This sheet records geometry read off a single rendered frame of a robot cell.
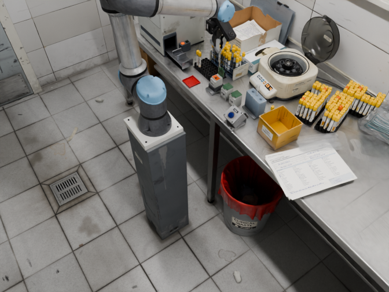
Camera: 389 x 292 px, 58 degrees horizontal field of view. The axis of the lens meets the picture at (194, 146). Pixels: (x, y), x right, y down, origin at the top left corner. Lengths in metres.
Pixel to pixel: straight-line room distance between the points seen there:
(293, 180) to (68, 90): 2.34
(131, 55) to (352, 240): 1.07
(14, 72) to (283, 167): 2.38
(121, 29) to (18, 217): 1.61
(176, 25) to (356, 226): 1.29
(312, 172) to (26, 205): 1.87
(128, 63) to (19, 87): 1.95
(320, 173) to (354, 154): 0.20
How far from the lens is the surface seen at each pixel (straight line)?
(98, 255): 2.30
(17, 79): 3.26
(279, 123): 1.66
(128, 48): 1.42
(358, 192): 1.53
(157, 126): 1.51
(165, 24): 1.91
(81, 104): 3.14
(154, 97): 1.41
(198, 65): 1.89
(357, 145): 1.69
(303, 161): 1.53
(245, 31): 2.11
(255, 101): 1.61
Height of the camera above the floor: 2.05
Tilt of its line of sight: 50 degrees down
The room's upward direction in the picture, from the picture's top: straight up
